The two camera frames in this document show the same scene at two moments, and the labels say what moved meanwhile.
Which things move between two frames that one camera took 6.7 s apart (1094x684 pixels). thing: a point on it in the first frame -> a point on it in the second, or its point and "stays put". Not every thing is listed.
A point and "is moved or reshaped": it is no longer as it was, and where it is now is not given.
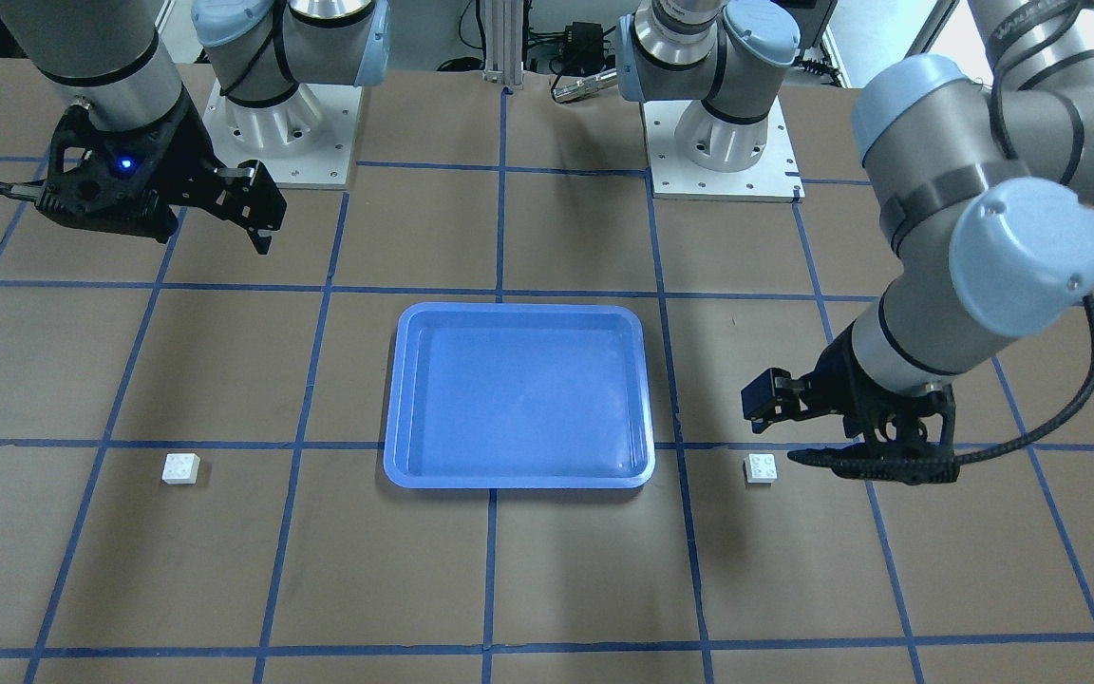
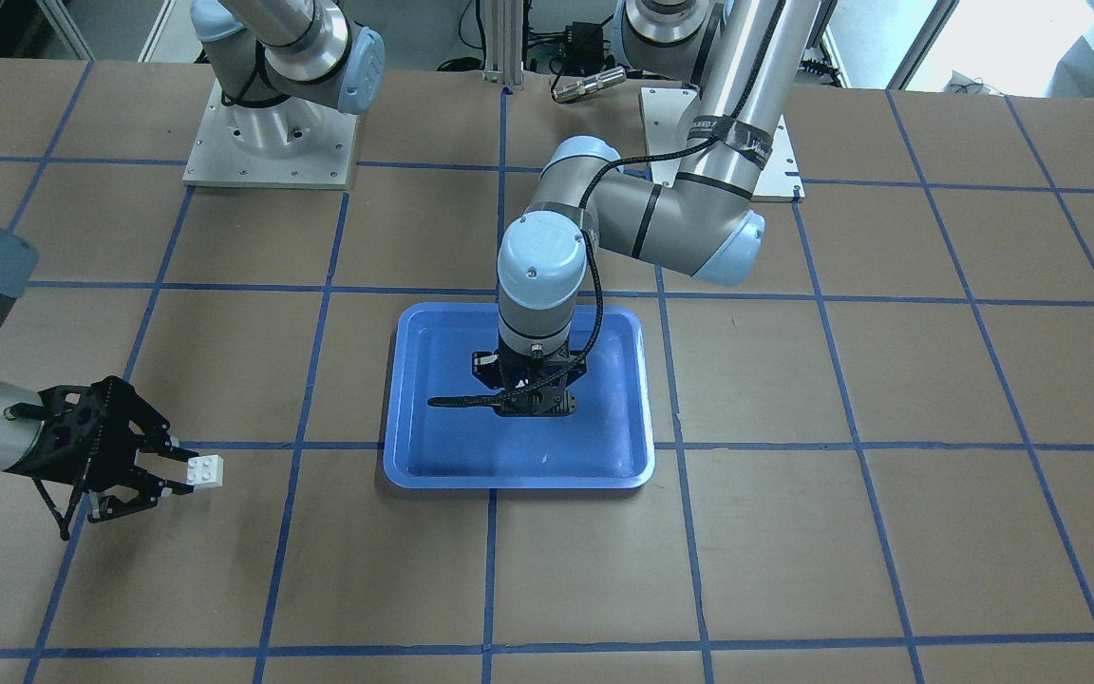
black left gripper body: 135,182 -> 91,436
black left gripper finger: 30,190 -> 160,445
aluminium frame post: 503,60 stays put
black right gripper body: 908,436 -> 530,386
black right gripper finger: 906,466 -> 465,401
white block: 180,468 is moved or reshaped
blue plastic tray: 520,395 stays put
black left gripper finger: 248,194 -> 109,506
